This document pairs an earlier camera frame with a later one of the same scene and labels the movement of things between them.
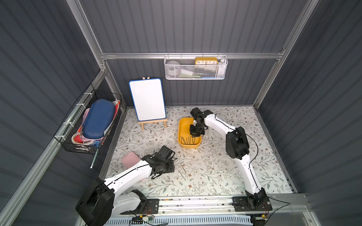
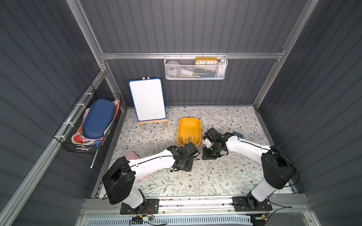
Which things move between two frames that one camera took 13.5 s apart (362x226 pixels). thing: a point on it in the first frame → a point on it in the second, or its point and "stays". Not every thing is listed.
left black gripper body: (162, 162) → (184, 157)
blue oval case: (98, 118) stays
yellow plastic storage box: (185, 140) stays
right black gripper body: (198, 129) → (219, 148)
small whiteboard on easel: (147, 98) stays
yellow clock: (206, 60) stays
